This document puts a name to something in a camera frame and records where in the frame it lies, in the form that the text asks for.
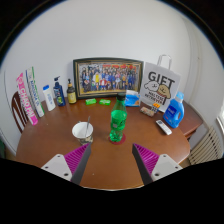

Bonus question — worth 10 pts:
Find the green plastic soda bottle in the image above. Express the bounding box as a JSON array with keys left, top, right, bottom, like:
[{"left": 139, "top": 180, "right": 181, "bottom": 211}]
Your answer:
[{"left": 109, "top": 93, "right": 127, "bottom": 142}]

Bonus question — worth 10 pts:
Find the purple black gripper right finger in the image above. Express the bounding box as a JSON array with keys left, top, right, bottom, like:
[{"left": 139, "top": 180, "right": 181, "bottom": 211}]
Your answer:
[{"left": 132, "top": 143, "right": 182, "bottom": 185}]

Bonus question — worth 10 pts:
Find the brown wooden chair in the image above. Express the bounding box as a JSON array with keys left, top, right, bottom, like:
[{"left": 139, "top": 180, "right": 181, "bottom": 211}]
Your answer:
[{"left": 11, "top": 92, "right": 28, "bottom": 132}]

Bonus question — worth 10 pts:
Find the blue tissue pack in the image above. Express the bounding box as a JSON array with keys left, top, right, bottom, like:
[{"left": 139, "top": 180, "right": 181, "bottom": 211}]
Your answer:
[{"left": 125, "top": 90, "right": 140, "bottom": 107}]

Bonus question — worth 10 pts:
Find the pink white tall box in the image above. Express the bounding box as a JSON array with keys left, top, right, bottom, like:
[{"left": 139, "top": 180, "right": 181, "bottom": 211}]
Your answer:
[{"left": 16, "top": 74, "right": 38, "bottom": 125}]

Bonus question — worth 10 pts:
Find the white radiator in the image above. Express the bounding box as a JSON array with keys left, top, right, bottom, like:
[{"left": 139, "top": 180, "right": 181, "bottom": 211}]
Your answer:
[{"left": 188, "top": 127, "right": 222, "bottom": 165}]

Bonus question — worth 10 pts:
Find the dark blue pump bottle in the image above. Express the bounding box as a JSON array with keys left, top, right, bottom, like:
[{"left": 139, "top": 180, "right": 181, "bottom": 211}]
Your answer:
[{"left": 53, "top": 77, "right": 66, "bottom": 106}]

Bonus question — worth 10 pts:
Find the small snack packet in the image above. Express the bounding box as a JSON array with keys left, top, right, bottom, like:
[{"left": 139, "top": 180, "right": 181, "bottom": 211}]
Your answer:
[{"left": 140, "top": 103, "right": 160, "bottom": 117}]

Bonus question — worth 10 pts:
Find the white remote control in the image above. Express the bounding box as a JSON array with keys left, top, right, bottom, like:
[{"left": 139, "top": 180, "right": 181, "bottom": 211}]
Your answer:
[{"left": 156, "top": 120, "right": 172, "bottom": 135}]

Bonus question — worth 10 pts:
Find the white lotion bottle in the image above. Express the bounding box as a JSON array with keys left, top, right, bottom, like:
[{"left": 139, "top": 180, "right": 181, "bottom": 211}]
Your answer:
[{"left": 43, "top": 85, "right": 56, "bottom": 111}]

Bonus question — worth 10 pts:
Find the white gift paper bag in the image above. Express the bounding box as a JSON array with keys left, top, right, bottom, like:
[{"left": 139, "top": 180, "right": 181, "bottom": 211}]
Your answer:
[{"left": 140, "top": 55, "right": 181, "bottom": 112}]

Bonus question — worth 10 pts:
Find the white patterned cup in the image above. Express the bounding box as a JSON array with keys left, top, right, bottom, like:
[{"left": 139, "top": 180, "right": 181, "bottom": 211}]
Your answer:
[{"left": 72, "top": 122, "right": 93, "bottom": 145}]

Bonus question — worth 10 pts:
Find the red round coaster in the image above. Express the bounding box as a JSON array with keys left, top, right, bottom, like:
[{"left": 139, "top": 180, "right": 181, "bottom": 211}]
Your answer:
[{"left": 108, "top": 134, "right": 126, "bottom": 145}]

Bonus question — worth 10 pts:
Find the metal spoon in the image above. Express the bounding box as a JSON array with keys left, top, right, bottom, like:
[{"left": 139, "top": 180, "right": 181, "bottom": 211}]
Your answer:
[{"left": 85, "top": 115, "right": 91, "bottom": 138}]

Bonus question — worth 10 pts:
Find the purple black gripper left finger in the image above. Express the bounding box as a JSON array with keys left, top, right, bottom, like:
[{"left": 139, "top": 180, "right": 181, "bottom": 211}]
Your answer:
[{"left": 42, "top": 143, "right": 91, "bottom": 185}]

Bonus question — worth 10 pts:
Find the green soap bar right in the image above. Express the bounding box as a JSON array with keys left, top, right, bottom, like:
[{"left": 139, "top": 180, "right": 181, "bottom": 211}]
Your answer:
[{"left": 99, "top": 99, "right": 111, "bottom": 105}]

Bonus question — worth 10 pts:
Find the blue detergent bottle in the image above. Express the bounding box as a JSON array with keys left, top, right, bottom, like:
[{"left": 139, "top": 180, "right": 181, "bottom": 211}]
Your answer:
[{"left": 163, "top": 92, "right": 184, "bottom": 128}]

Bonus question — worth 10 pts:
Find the yellow dark pump bottle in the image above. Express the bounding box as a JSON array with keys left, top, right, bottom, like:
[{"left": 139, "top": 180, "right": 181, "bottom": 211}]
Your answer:
[{"left": 67, "top": 80, "right": 76, "bottom": 104}]

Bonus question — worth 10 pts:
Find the framed group photo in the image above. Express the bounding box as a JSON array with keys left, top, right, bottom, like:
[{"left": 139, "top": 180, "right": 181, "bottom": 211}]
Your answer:
[{"left": 73, "top": 58, "right": 143, "bottom": 99}]

